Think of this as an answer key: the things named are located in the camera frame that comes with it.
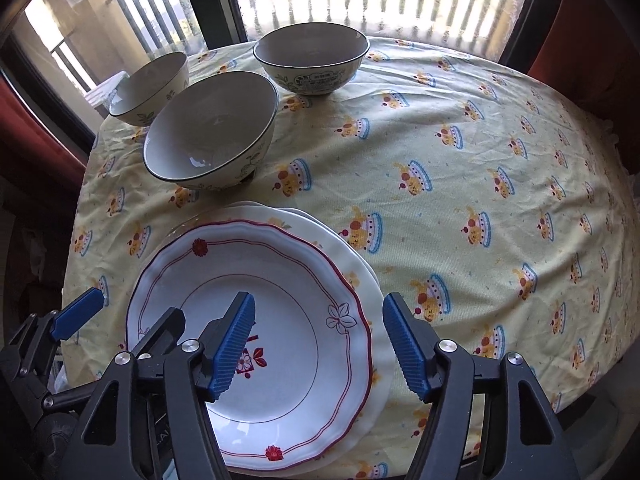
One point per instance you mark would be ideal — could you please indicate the white scalloped plate yellow print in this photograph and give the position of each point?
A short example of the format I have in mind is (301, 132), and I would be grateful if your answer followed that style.
(320, 232)

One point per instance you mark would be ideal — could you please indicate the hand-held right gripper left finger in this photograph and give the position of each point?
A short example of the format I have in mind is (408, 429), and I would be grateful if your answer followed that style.
(232, 345)

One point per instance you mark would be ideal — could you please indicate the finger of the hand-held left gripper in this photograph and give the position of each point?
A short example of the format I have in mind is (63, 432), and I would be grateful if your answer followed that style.
(77, 312)
(160, 330)

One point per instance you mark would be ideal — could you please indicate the white plate with red rim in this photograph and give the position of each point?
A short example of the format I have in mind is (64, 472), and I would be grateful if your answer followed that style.
(300, 350)

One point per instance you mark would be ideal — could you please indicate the large white ribbed plate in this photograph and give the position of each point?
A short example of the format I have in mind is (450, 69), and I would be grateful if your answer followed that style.
(387, 370)

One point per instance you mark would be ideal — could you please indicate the yellow printed tablecloth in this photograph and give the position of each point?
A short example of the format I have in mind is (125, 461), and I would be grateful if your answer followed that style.
(450, 210)

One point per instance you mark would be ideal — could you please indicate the dark window frame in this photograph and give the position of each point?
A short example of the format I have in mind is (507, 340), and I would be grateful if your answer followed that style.
(210, 5)

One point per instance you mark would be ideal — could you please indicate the red curtain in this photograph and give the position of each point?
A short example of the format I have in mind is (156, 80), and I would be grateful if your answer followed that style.
(30, 125)
(590, 60)

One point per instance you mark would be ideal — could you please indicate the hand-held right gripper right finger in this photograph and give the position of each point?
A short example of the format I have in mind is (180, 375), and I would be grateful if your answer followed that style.
(407, 350)

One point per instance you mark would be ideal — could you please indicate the cream floral ceramic bowl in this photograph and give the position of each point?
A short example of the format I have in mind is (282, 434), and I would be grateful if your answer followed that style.
(310, 50)
(210, 125)
(150, 85)

